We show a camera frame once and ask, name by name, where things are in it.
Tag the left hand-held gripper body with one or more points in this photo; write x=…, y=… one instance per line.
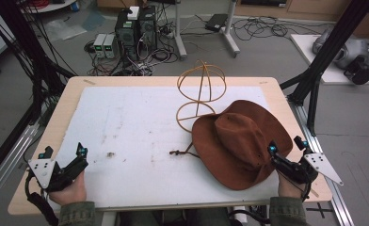
x=43, y=171

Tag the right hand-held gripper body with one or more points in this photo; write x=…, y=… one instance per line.
x=294, y=171

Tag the brown felt hat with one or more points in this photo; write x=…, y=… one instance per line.
x=236, y=141

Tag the person's right hand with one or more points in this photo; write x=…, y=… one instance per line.
x=289, y=190

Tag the person's left hand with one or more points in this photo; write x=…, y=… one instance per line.
x=71, y=193

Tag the white table mat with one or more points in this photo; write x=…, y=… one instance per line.
x=135, y=141

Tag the white floor board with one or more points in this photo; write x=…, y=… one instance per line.
x=333, y=75

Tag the black device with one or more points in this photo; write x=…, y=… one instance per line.
x=361, y=71

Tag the grey rounded device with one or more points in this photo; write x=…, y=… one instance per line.
x=352, y=50

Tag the grey power supply unit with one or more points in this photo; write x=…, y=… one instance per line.
x=99, y=45
x=110, y=46

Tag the clear plastic sheet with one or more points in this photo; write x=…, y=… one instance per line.
x=65, y=29

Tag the white stand leg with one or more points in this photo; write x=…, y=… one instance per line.
x=180, y=31
x=231, y=31

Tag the black computer tower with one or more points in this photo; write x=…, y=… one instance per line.
x=126, y=34
x=148, y=28

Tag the flat black box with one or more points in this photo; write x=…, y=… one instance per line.
x=216, y=22

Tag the round white table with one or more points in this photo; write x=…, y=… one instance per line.
x=52, y=6

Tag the small white box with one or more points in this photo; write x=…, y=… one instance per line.
x=133, y=12

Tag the aluminium rail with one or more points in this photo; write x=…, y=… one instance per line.
x=330, y=194
x=7, y=157

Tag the black frame post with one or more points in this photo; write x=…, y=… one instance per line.
x=327, y=53
x=22, y=47

